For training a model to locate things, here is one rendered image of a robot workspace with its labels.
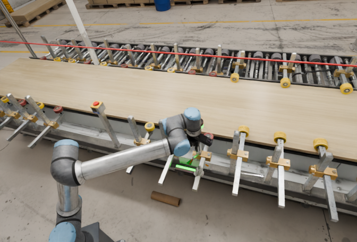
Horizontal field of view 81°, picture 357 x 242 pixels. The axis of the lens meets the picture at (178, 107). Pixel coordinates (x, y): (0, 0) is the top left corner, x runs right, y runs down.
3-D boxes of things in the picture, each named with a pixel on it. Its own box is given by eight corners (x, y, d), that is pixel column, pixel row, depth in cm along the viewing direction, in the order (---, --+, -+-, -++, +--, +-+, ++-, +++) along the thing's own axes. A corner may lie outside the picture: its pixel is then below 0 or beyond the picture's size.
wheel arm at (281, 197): (283, 208, 116) (285, 206, 113) (277, 207, 117) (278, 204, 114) (282, 138, 149) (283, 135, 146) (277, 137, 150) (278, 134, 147)
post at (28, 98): (55, 133, 210) (26, 97, 177) (52, 133, 211) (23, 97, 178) (58, 131, 212) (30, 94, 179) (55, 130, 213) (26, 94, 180)
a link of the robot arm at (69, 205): (56, 231, 138) (44, 160, 95) (59, 206, 150) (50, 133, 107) (81, 226, 144) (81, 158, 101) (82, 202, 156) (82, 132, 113)
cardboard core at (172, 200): (177, 205, 207) (150, 196, 216) (178, 208, 212) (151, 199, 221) (179, 197, 212) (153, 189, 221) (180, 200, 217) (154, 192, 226)
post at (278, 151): (267, 188, 155) (282, 150, 122) (262, 186, 156) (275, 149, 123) (267, 183, 157) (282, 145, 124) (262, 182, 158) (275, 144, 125)
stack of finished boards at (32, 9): (69, -4, 828) (67, -9, 816) (27, 21, 660) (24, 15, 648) (52, -3, 844) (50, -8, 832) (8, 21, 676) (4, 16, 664)
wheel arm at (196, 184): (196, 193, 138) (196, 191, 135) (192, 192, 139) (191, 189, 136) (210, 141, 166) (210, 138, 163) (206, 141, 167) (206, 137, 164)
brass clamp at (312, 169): (334, 181, 124) (338, 177, 121) (308, 175, 128) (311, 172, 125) (332, 172, 128) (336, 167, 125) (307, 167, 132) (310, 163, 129)
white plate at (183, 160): (211, 170, 161) (211, 164, 155) (179, 163, 169) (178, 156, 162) (211, 170, 162) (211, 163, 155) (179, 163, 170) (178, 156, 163)
